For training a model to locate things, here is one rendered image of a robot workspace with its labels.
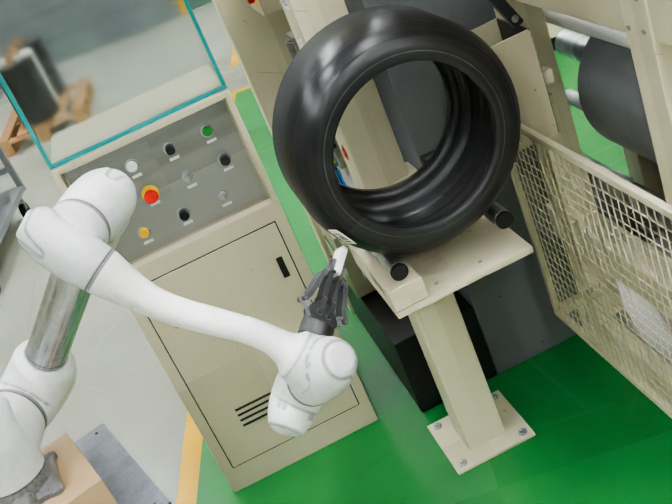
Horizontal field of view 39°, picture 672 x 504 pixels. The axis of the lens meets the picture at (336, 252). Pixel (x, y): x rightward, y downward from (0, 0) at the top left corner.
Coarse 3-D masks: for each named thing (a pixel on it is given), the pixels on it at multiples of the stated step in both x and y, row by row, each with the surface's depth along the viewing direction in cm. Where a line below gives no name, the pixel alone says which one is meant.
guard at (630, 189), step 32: (576, 160) 213; (608, 192) 206; (640, 192) 191; (544, 224) 258; (640, 224) 198; (544, 256) 275; (576, 288) 258; (608, 288) 235; (640, 288) 214; (640, 320) 224; (608, 352) 259; (640, 352) 233; (640, 384) 244
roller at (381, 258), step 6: (372, 252) 231; (378, 258) 227; (384, 258) 224; (390, 258) 222; (396, 258) 221; (384, 264) 223; (390, 264) 220; (396, 264) 219; (402, 264) 219; (390, 270) 219; (396, 270) 219; (402, 270) 219; (408, 270) 220; (396, 276) 219; (402, 276) 220
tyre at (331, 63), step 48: (336, 48) 201; (384, 48) 199; (432, 48) 201; (480, 48) 207; (288, 96) 210; (336, 96) 199; (480, 96) 234; (288, 144) 207; (480, 144) 236; (336, 192) 207; (384, 192) 241; (432, 192) 242; (480, 192) 217; (384, 240) 215; (432, 240) 219
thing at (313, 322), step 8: (312, 304) 202; (328, 304) 204; (304, 312) 202; (312, 312) 201; (304, 320) 200; (312, 320) 199; (320, 320) 199; (328, 320) 203; (336, 320) 204; (304, 328) 199; (312, 328) 198; (320, 328) 198; (328, 328) 199
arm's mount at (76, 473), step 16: (48, 448) 240; (64, 448) 237; (64, 464) 231; (80, 464) 228; (64, 480) 225; (80, 480) 222; (96, 480) 220; (64, 496) 219; (80, 496) 218; (96, 496) 220; (112, 496) 222
